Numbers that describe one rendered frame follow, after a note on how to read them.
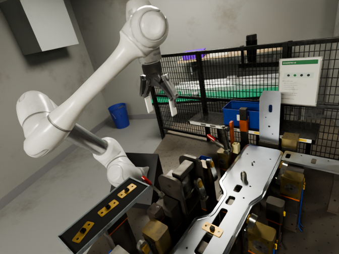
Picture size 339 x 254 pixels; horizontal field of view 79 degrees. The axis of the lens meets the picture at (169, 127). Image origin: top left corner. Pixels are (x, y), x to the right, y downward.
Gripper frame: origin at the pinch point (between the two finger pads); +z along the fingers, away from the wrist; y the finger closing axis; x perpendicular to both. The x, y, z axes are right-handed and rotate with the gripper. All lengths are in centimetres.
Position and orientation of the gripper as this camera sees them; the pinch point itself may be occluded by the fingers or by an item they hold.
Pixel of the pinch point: (161, 111)
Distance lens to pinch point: 88.5
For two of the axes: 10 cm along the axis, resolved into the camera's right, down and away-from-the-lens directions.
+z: 1.9, 8.8, 4.3
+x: 6.1, -4.5, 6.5
